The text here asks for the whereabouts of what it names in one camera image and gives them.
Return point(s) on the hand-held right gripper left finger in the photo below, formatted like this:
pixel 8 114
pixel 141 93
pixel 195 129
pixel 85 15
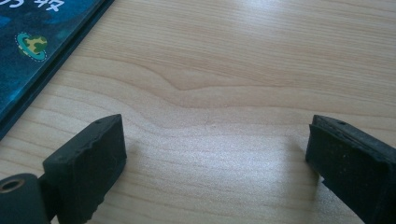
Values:
pixel 84 161

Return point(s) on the blue picture book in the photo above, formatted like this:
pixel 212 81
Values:
pixel 31 68

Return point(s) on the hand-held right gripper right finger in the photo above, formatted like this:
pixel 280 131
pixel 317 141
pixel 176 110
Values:
pixel 355 168

